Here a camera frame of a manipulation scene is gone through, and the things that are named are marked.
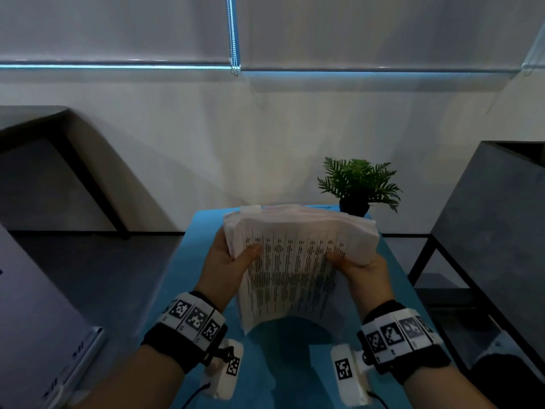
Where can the person's left hand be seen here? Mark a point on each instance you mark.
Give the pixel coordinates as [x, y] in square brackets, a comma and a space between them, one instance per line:
[223, 281]

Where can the person's right hand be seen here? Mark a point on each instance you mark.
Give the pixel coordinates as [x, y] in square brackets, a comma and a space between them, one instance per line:
[370, 285]

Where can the stack of collected papers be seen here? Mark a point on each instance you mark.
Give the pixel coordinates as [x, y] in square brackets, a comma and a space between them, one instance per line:
[294, 259]

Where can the person's left forearm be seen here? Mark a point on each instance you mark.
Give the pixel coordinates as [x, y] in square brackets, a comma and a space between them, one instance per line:
[136, 379]

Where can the person's right forearm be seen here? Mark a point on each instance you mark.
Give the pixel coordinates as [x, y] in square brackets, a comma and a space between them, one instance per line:
[443, 391]

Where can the person's black trouser leg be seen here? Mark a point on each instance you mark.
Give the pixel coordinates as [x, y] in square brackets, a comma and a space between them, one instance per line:
[511, 383]

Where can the black left wristband marker tags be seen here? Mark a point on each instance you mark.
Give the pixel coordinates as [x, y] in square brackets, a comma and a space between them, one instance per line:
[189, 317]

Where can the black wristband marker tags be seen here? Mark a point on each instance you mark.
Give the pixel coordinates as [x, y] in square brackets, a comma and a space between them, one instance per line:
[396, 332]
[189, 317]

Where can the black right wristband marker tags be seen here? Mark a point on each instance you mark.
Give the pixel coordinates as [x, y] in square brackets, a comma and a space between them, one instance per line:
[396, 332]

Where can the green potted fern plant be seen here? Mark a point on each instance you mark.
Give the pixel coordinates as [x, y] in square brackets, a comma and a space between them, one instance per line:
[357, 178]

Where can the dark grey black-framed desk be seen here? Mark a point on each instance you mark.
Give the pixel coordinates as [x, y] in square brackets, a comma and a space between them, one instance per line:
[21, 117]

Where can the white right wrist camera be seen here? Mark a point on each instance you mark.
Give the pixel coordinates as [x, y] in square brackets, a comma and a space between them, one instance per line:
[347, 374]

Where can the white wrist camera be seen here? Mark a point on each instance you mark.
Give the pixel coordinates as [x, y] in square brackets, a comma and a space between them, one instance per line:
[227, 374]
[347, 374]

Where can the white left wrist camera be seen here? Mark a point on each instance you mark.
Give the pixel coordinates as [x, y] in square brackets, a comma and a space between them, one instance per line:
[227, 374]

